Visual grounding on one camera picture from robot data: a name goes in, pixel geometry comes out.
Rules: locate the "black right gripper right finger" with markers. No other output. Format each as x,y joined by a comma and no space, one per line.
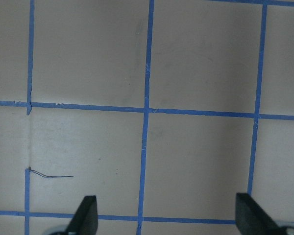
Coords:
251,219

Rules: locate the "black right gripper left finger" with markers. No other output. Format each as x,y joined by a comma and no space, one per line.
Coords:
85,219

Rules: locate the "brown paper table cover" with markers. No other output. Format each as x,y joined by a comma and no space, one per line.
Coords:
163,109

